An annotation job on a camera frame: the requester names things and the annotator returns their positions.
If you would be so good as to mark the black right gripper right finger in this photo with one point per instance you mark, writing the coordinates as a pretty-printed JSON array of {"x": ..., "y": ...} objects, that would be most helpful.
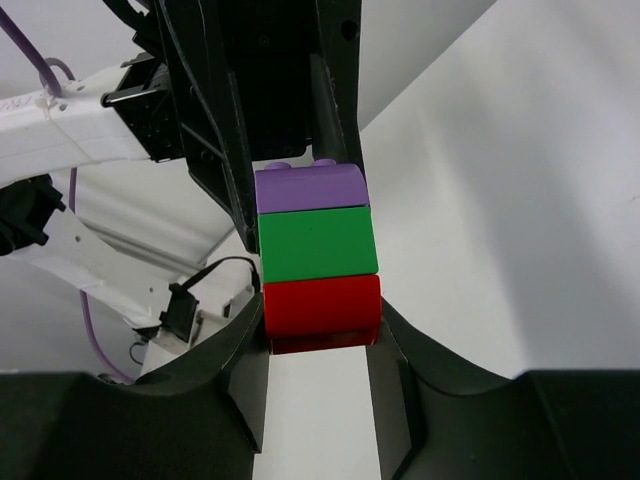
[{"x": 437, "y": 415}]

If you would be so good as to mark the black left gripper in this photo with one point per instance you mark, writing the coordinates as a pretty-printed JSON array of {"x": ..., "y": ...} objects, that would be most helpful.
[{"x": 229, "y": 83}]

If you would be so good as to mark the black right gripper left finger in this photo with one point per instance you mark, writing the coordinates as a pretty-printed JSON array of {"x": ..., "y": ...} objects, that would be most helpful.
[{"x": 201, "y": 416}]

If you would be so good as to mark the purple curved lego brick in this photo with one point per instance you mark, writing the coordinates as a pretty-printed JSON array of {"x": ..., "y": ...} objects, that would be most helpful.
[{"x": 325, "y": 184}]

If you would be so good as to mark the green lego brick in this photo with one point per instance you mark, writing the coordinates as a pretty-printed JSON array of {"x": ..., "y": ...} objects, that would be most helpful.
[{"x": 317, "y": 244}]

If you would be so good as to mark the red curved lego brick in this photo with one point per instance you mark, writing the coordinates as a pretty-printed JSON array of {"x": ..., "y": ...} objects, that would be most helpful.
[{"x": 331, "y": 313}]

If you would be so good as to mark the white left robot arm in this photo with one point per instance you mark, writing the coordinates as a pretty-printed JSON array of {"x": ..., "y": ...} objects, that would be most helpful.
[{"x": 83, "y": 201}]

